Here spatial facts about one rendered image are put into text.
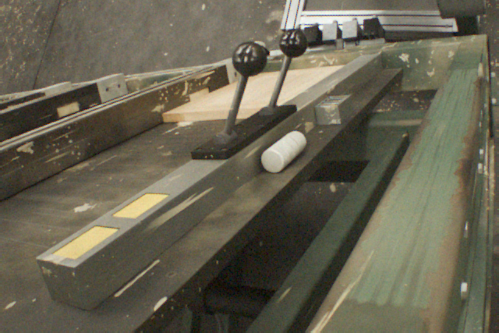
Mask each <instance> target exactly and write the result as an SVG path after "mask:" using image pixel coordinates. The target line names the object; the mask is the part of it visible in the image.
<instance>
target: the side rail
mask: <svg viewBox="0 0 499 333"><path fill-rule="evenodd" d="M486 60H487V41H467V42H461V44H460V45H459V47H458V50H457V51H456V53H455V56H454V58H453V59H452V61H451V64H450V66H449V68H448V71H447V72H446V74H445V76H444V78H443V80H442V82H441V85H440V86H439V88H438V90H437V93H436V94H435V96H434V99H433V100H432V102H431V104H430V107H429V108H428V110H427V112H426V114H425V116H424V118H423V121H422V122H421V124H420V126H419V128H418V130H417V132H416V134H415V136H414V137H413V139H412V142H411V144H410V145H409V148H408V150H407V151H406V153H405V155H404V157H403V159H402V161H401V163H400V165H399V166H398V169H397V170H396V172H395V174H394V176H393V178H392V180H391V182H390V183H389V185H388V187H387V189H386V191H385V193H384V195H383V196H382V198H381V200H380V203H379V204H378V205H377V208H376V210H375V212H374V213H373V215H372V217H371V219H370V220H369V222H368V224H367V226H366V227H365V229H364V231H363V234H362V235H361V236H360V238H359V240H358V242H357V244H356V246H355V247H354V249H353V251H352V252H351V254H350V256H349V258H348V260H347V261H346V263H345V265H344V267H343V268H342V270H341V272H340V274H339V276H338V277H337V279H336V280H335V282H334V284H333V285H332V287H331V290H330V291H329V293H328V294H327V296H326V298H325V300H324V301H323V303H322V304H321V306H320V308H319V310H318V311H317V313H316V315H315V317H314V318H313V320H312V321H311V323H310V325H309V327H308V328H307V329H306V332H305V333H464V332H465V323H466V317H467V311H468V305H469V296H470V289H471V284H472V273H473V266H474V260H475V254H476V241H477V234H478V228H479V219H480V205H481V197H482V189H483V173H484V163H485V153H486V142H487V120H488V107H489V93H490V81H489V77H488V76H487V61H486Z"/></svg>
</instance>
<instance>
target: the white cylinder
mask: <svg viewBox="0 0 499 333"><path fill-rule="evenodd" d="M305 146H306V138H305V137H304V135H302V134H301V133H300V132H296V131H295V132H291V133H288V134H287V135H286V136H284V137H283V138H281V139H280V140H279V141H278V142H277V143H275V144H274V145H273V146H271V147H270V148H268V149H267V150H266V151H265V152H263V154H262V157H261V161H262V164H263V166H264V167H265V168H266V169H267V170H268V171H269V172H273V173H276V172H280V171H281V170H282V169H283V168H284V167H285V166H286V165H287V164H289V163H290V162H291V161H292V160H293V159H294V158H295V157H296V156H298V155H299V154H300V153H301V152H302V151H303V149H304V148H305Z"/></svg>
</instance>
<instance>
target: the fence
mask: <svg viewBox="0 0 499 333"><path fill-rule="evenodd" d="M381 70H382V61H381V55H380V54H372V55H361V56H359V57H358V58H356V59H354V60H353V61H351V62H350V63H348V64H347V65H345V66H343V67H341V68H340V69H338V70H336V71H335V72H333V73H332V74H330V75H329V76H326V77H325V78H323V79H322V80H320V81H319V82H317V83H315V84H314V85H313V86H311V87H309V88H307V89H305V90H304V91H303V92H301V93H299V94H297V95H296V96H295V97H293V98H291V99H289V100H288V101H286V102H285V103H283V104H282V105H296V107H297V112H295V113H294V114H292V115H290V116H289V117H288V118H287V119H285V120H284V121H282V122H280V123H279V124H277V125H276V126H275V127H274V128H272V129H270V130H269V131H267V132H266V133H265V134H264V135H262V136H260V137H259V138H258V139H256V140H254V141H253V142H252V143H250V144H249V145H248V146H246V147H244V148H243V149H242V150H240V151H239V152H238V153H236V154H234V155H233V156H231V157H230V158H229V159H227V160H191V161H189V162H188V163H186V164H184V165H183V166H182V167H180V168H178V169H176V170H175V171H173V172H172V173H170V174H169V175H167V176H165V177H164V178H163V179H160V180H159V181H157V182H156V183H154V184H153V185H151V186H149V187H147V188H146V189H145V190H143V191H141V192H140V193H138V194H137V195H135V196H134V197H132V198H130V199H128V200H127V201H126V202H124V203H123V204H120V205H119V206H117V207H116V208H114V209H113V210H111V211H109V212H108V213H107V214H105V215H103V216H101V217H100V218H99V219H97V220H96V221H93V222H92V223H90V224H89V225H87V226H86V227H84V228H82V229H81V230H79V231H78V232H76V233H75V234H73V235H71V236H70V237H69V238H67V239H65V240H63V241H62V242H60V243H59V244H57V245H56V246H54V247H52V248H51V249H49V250H48V251H46V252H44V253H43V254H41V255H40V256H39V257H37V258H36V260H37V263H38V266H39V268H40V270H41V273H42V276H43V278H44V281H45V284H46V286H47V288H48V291H49V294H50V296H51V298H52V299H54V300H57V301H59V302H62V303H66V304H69V305H72V306H76V307H79V308H82V309H85V310H89V311H91V310H92V309H94V308H95V307H96V306H97V305H99V304H100V303H101V302H103V301H104V300H105V299H107V298H108V297H109V296H110V295H111V294H112V293H113V292H115V291H116V290H117V289H118V288H120V287H121V286H122V285H124V284H125V283H126V282H127V281H128V280H130V279H131V278H132V277H133V276H134V275H136V274H137V273H138V272H139V271H141V270H142V269H143V268H144V267H146V266H147V265H148V264H149V263H150V262H151V261H152V260H154V259H155V258H156V257H158V256H159V255H160V254H161V253H163V252H164V251H165V250H166V249H167V248H169V247H170V246H171V245H172V244H173V243H175V242H176V241H177V240H178V239H180V238H181V237H182V236H184V235H185V234H186V233H187V232H188V231H189V230H190V229H192V228H193V227H194V226H195V225H197V224H198V223H199V222H200V221H202V220H203V219H204V218H205V217H207V216H208V215H209V214H210V213H211V212H212V211H213V210H215V209H216V208H217V207H219V206H220V205H221V204H222V203H224V202H225V201H226V200H227V199H228V198H229V197H230V196H231V195H233V194H234V193H235V192H237V191H238V190H239V189H240V188H242V187H243V186H244V185H245V184H247V183H248V182H249V181H250V180H251V179H252V178H253V177H254V176H256V175H257V174H258V173H259V172H261V171H262V170H263V169H264V168H265V167H264V166H263V164H262V161H261V157H262V154H263V152H265V151H266V150H267V149H268V148H270V147H271V146H273V145H274V144H275V143H277V142H278V141H279V140H280V139H281V138H283V137H284V136H286V135H287V134H288V133H291V132H295V131H296V132H300V133H301V134H302V135H305V134H306V133H308V132H309V131H310V130H311V129H312V128H313V127H314V126H315V125H316V124H317V119H316V112H315V106H317V105H318V104H319V103H321V102H322V101H323V100H325V99H326V98H327V97H329V96H331V97H333V96H345V95H351V96H352V95H353V94H354V93H355V92H356V91H357V90H358V89H359V88H361V87H362V86H363V85H364V84H365V83H367V82H368V81H369V80H371V79H372V78H373V77H374V76H375V75H377V74H378V73H379V72H380V71H381ZM145 194H160V195H168V196H167V197H166V198H164V199H163V200H161V201H160V202H158V203H157V204H155V205H154V206H153V207H151V208H150V209H148V210H147V211H145V212H143V213H142V214H141V215H139V216H138V217H136V218H126V217H119V216H113V215H114V214H116V213H118V212H119V211H121V210H122V209H123V208H125V207H127V206H129V205H130V204H131V203H133V202H134V201H136V200H138V199H140V198H141V197H142V196H144V195H145ZM96 226H97V227H102V228H113V229H118V230H117V231H116V232H114V233H113V234H111V235H110V236H109V237H107V238H106V239H104V240H102V241H101V242H100V243H98V244H97V245H96V246H94V247H92V248H91V249H89V250H88V251H87V252H85V253H84V254H82V255H81V256H79V257H77V258H76V259H72V258H68V257H62V256H59V255H54V253H55V252H57V251H58V250H60V249H61V248H63V247H64V246H66V245H68V244H69V243H71V242H72V241H74V240H75V239H77V238H79V237H80V236H81V235H83V234H85V233H86V232H88V231H90V230H91V229H92V228H94V227H96Z"/></svg>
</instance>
